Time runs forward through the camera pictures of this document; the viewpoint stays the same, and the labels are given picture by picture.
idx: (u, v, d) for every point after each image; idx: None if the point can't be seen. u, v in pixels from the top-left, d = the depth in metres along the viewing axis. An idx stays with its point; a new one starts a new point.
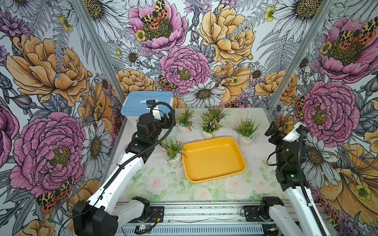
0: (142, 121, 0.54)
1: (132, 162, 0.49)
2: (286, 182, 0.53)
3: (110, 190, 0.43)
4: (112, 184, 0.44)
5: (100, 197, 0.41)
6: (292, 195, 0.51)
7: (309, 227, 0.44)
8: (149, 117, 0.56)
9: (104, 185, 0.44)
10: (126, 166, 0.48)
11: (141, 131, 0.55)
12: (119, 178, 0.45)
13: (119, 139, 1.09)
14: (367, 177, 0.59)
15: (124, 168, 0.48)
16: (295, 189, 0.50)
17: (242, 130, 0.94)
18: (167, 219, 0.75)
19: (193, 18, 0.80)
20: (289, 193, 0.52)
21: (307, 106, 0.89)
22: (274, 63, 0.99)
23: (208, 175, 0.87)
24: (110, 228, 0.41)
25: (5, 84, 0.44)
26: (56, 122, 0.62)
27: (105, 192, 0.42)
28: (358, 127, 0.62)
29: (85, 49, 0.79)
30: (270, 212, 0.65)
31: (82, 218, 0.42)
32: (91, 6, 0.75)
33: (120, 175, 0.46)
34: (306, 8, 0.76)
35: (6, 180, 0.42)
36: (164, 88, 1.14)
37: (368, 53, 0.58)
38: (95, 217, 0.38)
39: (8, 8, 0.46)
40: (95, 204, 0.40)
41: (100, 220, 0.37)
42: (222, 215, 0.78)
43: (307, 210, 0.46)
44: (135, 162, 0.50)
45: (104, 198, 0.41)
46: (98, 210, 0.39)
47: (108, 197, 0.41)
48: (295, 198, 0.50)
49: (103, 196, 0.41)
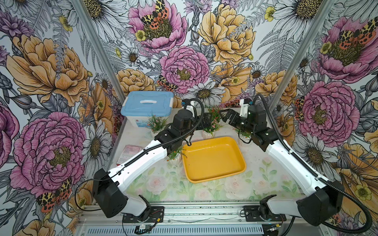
0: (179, 114, 0.53)
1: (156, 151, 0.50)
2: (264, 142, 0.55)
3: (128, 169, 0.44)
4: (133, 164, 0.45)
5: (118, 173, 0.43)
6: (273, 150, 0.53)
7: (300, 172, 0.45)
8: (186, 112, 0.56)
9: (126, 163, 0.46)
10: (150, 152, 0.49)
11: (175, 123, 0.54)
12: (140, 162, 0.46)
13: (119, 139, 1.09)
14: (367, 177, 0.59)
15: (147, 154, 0.48)
16: (273, 144, 0.52)
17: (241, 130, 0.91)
18: (167, 219, 0.75)
19: (193, 18, 0.80)
20: (270, 150, 0.54)
21: (307, 106, 0.89)
22: (274, 63, 0.99)
23: (208, 175, 0.87)
24: (117, 204, 0.43)
25: (5, 83, 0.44)
26: (56, 122, 0.62)
27: (124, 170, 0.44)
28: (358, 127, 0.62)
29: (85, 49, 0.79)
30: (270, 207, 0.64)
31: (100, 184, 0.45)
32: (91, 6, 0.75)
33: (141, 159, 0.47)
34: (306, 8, 0.76)
35: (6, 180, 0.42)
36: (164, 88, 1.14)
37: (368, 53, 0.58)
38: (110, 190, 0.40)
39: (8, 8, 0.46)
40: (112, 177, 0.42)
41: (111, 193, 0.39)
42: (222, 215, 0.78)
43: (292, 159, 0.47)
44: (159, 151, 0.50)
45: (121, 175, 0.43)
46: (112, 185, 0.41)
47: (125, 176, 0.43)
48: (277, 152, 0.52)
49: (121, 173, 0.43)
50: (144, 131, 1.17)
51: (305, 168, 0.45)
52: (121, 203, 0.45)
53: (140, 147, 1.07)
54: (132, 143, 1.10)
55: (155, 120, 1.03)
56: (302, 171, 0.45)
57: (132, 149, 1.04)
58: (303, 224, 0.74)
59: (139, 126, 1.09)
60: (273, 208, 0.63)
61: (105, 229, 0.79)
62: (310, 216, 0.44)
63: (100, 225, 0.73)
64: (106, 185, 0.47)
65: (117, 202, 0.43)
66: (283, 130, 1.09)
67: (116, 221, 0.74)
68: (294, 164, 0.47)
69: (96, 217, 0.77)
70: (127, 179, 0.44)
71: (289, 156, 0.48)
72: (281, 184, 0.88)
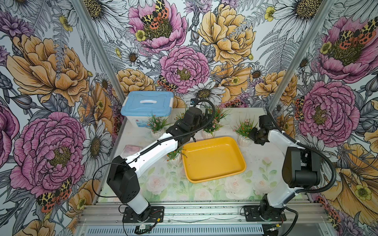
0: (191, 111, 0.58)
1: (168, 142, 0.53)
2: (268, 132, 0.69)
3: (143, 158, 0.47)
4: (148, 153, 0.49)
5: (135, 160, 0.46)
6: (272, 134, 0.67)
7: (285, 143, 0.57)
8: (197, 109, 0.61)
9: (141, 151, 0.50)
10: (163, 143, 0.52)
11: (186, 118, 0.60)
12: (154, 151, 0.50)
13: (119, 139, 1.09)
14: (367, 177, 0.59)
15: (161, 145, 0.52)
16: (272, 130, 0.67)
17: (242, 130, 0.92)
18: (167, 219, 0.75)
19: (193, 18, 0.80)
20: (269, 134, 0.68)
21: (307, 106, 0.89)
22: (274, 63, 0.99)
23: (208, 175, 0.87)
24: (132, 191, 0.46)
25: (5, 84, 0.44)
26: (56, 122, 0.62)
27: (140, 157, 0.47)
28: (358, 126, 0.62)
29: (85, 49, 0.79)
30: (269, 201, 0.66)
31: (116, 172, 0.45)
32: (91, 6, 0.75)
33: (155, 149, 0.50)
34: (306, 8, 0.76)
35: (6, 180, 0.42)
36: (164, 88, 1.14)
37: (368, 53, 0.58)
38: (127, 174, 0.42)
39: (8, 8, 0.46)
40: (129, 163, 0.45)
41: (129, 178, 0.42)
42: (222, 215, 0.78)
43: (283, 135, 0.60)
44: (171, 142, 0.53)
45: (138, 163, 0.46)
46: (130, 169, 0.43)
47: (141, 163, 0.46)
48: (272, 133, 0.67)
49: (137, 160, 0.46)
50: (144, 131, 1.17)
51: (288, 138, 0.57)
52: (135, 190, 0.47)
53: (140, 147, 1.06)
54: (132, 143, 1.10)
55: (155, 120, 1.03)
56: (286, 140, 0.57)
57: (132, 149, 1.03)
58: (303, 225, 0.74)
59: (139, 126, 1.09)
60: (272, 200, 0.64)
61: (105, 229, 0.79)
62: (288, 176, 0.50)
63: (101, 225, 0.73)
64: (122, 172, 0.49)
65: (133, 189, 0.45)
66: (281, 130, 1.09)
67: (116, 221, 0.74)
68: (280, 137, 0.61)
69: (96, 217, 0.77)
70: (143, 166, 0.47)
71: (281, 135, 0.61)
72: None
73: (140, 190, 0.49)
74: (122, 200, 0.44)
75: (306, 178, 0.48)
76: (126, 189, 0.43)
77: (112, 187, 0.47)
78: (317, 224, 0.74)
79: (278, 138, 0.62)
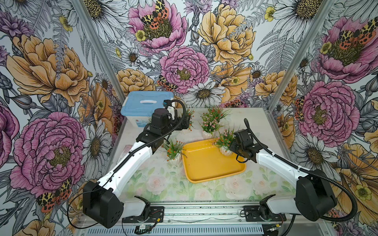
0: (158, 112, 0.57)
1: (141, 151, 0.51)
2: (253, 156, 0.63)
3: (119, 174, 0.44)
4: (122, 168, 0.46)
5: (109, 180, 0.43)
6: (262, 158, 0.59)
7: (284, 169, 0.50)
8: (163, 111, 0.59)
9: (114, 168, 0.46)
10: (136, 153, 0.50)
11: (154, 121, 0.58)
12: (128, 163, 0.47)
13: (118, 139, 1.10)
14: (367, 177, 0.59)
15: (134, 156, 0.49)
16: (261, 153, 0.59)
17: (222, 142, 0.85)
18: (167, 219, 0.75)
19: (193, 18, 0.80)
20: (259, 159, 0.60)
21: (307, 106, 0.89)
22: (274, 63, 0.99)
23: (208, 175, 0.87)
24: (115, 211, 0.43)
25: (5, 84, 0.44)
26: (56, 122, 0.62)
27: (114, 175, 0.44)
28: (358, 126, 0.62)
29: (85, 49, 0.79)
30: (270, 208, 0.64)
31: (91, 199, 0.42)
32: (91, 6, 0.75)
33: (129, 162, 0.47)
34: (306, 8, 0.76)
35: (6, 180, 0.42)
36: (164, 88, 1.14)
37: (368, 53, 0.58)
38: (104, 198, 0.39)
39: (8, 8, 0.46)
40: (104, 185, 0.42)
41: (108, 200, 0.39)
42: (222, 215, 0.78)
43: (276, 159, 0.54)
44: (144, 150, 0.51)
45: (113, 182, 0.43)
46: (107, 191, 0.40)
47: (116, 181, 0.43)
48: (264, 158, 0.58)
49: (112, 179, 0.43)
50: None
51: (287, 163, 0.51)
52: (118, 210, 0.44)
53: None
54: (131, 143, 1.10)
55: None
56: (286, 167, 0.50)
57: None
58: (304, 224, 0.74)
59: (139, 126, 1.09)
60: (273, 209, 0.63)
61: (106, 229, 0.79)
62: (308, 211, 0.44)
63: (101, 225, 0.73)
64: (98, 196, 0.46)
65: (115, 209, 0.42)
66: (283, 130, 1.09)
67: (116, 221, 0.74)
68: (277, 163, 0.53)
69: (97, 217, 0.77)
70: (120, 183, 0.43)
71: (275, 159, 0.54)
72: (281, 184, 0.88)
73: (123, 209, 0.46)
74: (107, 225, 0.41)
75: (326, 207, 0.43)
76: (107, 211, 0.39)
77: (94, 217, 0.42)
78: (317, 224, 0.74)
79: (272, 163, 0.55)
